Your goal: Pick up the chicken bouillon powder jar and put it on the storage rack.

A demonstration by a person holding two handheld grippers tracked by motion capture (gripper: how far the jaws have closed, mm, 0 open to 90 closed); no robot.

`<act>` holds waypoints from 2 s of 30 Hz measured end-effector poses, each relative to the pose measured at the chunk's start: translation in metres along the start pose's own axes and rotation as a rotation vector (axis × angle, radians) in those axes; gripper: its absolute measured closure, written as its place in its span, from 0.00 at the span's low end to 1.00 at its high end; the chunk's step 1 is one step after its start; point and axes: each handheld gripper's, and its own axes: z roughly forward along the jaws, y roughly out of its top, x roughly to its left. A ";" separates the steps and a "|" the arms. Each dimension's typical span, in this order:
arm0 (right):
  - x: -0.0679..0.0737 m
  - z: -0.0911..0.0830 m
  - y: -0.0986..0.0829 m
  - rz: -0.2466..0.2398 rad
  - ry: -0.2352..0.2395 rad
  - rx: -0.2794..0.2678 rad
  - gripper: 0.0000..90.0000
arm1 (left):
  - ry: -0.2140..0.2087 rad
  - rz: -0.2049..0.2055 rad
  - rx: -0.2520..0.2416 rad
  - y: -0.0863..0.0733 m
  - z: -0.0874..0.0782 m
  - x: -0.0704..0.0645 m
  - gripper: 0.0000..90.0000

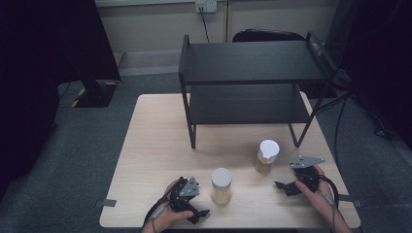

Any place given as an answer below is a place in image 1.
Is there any person's left hand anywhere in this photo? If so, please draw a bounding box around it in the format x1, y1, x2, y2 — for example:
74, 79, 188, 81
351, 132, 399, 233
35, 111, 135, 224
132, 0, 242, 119
142, 179, 195, 233

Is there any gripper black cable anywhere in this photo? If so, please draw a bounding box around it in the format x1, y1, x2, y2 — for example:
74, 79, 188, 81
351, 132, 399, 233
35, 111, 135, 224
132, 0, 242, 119
319, 174, 340, 233
143, 189, 179, 233

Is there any grey table bracket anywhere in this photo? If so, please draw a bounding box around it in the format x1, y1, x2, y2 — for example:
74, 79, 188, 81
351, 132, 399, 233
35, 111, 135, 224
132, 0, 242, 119
337, 193, 364, 209
94, 197, 118, 209

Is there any jar with spouted white lid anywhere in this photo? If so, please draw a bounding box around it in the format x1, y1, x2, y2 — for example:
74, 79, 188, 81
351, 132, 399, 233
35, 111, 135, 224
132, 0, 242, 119
254, 139, 281, 174

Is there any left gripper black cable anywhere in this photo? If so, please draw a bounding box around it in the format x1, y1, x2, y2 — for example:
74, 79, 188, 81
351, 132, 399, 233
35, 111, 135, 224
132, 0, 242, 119
143, 189, 179, 233

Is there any black floor cable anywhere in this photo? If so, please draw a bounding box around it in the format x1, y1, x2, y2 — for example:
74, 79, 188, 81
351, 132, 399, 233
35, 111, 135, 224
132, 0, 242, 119
315, 91, 355, 169

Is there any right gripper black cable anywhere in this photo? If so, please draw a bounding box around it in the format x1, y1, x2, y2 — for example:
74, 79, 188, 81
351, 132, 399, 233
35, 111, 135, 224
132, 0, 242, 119
319, 174, 340, 233

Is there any black power cord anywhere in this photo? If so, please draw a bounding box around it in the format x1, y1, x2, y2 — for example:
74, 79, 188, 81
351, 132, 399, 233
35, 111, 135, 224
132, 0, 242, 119
198, 6, 211, 44

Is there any black stand base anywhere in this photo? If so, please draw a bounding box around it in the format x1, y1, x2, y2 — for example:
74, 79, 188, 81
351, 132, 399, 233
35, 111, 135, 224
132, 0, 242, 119
70, 79, 120, 109

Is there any white wall socket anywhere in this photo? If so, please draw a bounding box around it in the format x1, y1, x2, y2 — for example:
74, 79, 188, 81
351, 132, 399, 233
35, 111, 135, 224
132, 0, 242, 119
194, 0, 219, 15

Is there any black two-tier shelf rack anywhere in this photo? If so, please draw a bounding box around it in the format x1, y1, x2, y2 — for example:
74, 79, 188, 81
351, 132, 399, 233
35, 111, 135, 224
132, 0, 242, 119
177, 30, 340, 150

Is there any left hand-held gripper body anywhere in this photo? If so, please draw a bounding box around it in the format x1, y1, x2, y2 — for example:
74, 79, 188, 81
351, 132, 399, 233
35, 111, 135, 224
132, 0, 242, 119
168, 176, 201, 215

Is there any dark curtain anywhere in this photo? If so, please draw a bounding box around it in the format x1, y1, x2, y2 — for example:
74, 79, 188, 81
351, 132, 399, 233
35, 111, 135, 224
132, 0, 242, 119
0, 0, 121, 202
326, 0, 412, 150

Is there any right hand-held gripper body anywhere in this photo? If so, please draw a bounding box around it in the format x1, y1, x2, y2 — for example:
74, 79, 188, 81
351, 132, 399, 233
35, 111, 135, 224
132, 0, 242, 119
290, 155, 326, 196

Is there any jar with round white lid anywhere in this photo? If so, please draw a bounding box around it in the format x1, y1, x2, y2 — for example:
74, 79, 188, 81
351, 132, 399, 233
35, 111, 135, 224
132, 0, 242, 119
210, 167, 233, 206

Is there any black chair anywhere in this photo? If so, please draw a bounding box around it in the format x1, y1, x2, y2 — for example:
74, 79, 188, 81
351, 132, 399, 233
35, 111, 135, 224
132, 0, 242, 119
231, 28, 306, 44

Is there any person's right hand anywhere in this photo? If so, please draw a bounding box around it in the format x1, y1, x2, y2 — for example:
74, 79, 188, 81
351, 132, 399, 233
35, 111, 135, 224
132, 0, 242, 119
294, 165, 339, 224

